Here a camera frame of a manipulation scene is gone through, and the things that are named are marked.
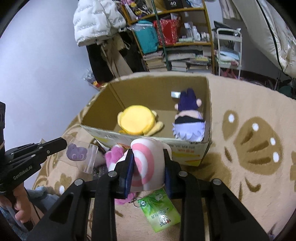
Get purple haired doll plush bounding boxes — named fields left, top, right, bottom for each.
left=172, top=88, right=206, bottom=142

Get yellow round plush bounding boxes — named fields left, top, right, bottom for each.
left=117, top=105, right=164, bottom=136

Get wooden bookshelf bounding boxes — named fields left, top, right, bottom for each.
left=121, top=1, right=215, bottom=73

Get person's left hand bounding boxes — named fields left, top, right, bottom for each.
left=1, top=183, right=31, bottom=223

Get white utility cart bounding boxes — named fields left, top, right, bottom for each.
left=215, top=28, right=242, bottom=79

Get pink bear plush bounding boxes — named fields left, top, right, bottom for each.
left=104, top=145, right=137, bottom=205

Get white puffer jacket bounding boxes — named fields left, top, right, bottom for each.
left=73, top=0, right=126, bottom=47

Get white pink swirl plush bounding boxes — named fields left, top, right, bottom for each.
left=130, top=138, right=171, bottom=192

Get cardboard box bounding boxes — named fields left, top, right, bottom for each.
left=81, top=71, right=212, bottom=166

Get green tissue packet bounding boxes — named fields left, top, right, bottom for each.
left=137, top=188, right=181, bottom=232

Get teal bag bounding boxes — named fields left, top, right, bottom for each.
left=132, top=20, right=159, bottom=55

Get red patterned bag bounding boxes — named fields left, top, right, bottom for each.
left=159, top=19, right=181, bottom=46

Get purple plush in plastic bag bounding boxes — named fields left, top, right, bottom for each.
left=62, top=139, right=98, bottom=174

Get beige patterned rug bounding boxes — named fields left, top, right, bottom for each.
left=32, top=70, right=296, bottom=241

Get snack bag on floor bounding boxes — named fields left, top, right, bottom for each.
left=83, top=69, right=107, bottom=90

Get stack of books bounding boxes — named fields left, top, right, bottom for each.
left=143, top=45, right=212, bottom=73

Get beige hanging coat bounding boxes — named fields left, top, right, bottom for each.
left=101, top=34, right=132, bottom=78

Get cream bedding cover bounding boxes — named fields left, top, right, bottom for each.
left=233, top=1, right=295, bottom=78

